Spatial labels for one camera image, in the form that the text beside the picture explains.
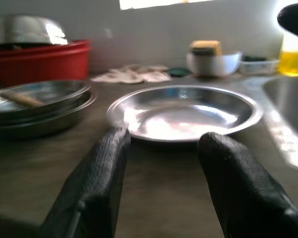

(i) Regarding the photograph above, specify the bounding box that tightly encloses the upturned stainless steel bowl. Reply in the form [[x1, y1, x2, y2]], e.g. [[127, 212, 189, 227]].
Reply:
[[0, 13, 68, 48]]

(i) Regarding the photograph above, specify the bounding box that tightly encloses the small clear plastic container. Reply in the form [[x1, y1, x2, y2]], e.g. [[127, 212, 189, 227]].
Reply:
[[238, 55, 280, 75]]

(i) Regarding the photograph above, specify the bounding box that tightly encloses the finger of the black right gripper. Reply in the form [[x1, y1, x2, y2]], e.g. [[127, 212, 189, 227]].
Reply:
[[276, 0, 298, 42]]

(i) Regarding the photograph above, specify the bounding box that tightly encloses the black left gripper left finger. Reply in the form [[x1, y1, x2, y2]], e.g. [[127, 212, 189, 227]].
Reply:
[[39, 127, 133, 238]]

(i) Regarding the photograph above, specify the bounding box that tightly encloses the crumpled white cloth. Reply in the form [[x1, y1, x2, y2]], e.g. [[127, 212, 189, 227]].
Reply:
[[90, 64, 172, 84]]

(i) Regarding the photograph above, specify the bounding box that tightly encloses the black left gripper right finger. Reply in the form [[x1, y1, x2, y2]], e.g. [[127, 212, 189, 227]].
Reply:
[[197, 131, 298, 238]]

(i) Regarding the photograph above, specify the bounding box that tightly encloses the red plastic basin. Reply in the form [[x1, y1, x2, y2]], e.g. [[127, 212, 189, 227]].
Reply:
[[0, 39, 92, 88]]

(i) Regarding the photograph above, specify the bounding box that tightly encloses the wooden chopstick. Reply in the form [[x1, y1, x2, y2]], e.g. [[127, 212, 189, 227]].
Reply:
[[0, 90, 45, 108]]

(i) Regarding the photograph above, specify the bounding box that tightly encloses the yellow green sponge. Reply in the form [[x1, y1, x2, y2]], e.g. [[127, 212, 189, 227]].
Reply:
[[189, 40, 223, 57]]

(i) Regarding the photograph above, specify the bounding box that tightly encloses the double stainless steel sink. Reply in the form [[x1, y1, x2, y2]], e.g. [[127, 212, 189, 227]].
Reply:
[[261, 75, 298, 175]]

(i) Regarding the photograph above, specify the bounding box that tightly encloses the white ceramic bowl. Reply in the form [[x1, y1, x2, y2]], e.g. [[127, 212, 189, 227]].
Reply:
[[186, 51, 243, 77]]

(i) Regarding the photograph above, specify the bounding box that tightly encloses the white framed window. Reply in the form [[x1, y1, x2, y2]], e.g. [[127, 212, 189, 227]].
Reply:
[[119, 0, 216, 11]]

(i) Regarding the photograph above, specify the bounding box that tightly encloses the yellow dish soap bottle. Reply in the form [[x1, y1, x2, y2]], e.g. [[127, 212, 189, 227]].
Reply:
[[278, 24, 298, 77]]

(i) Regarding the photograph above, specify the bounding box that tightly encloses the dark green scrubber pad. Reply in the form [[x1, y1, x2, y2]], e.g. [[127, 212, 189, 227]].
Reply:
[[167, 66, 191, 78]]

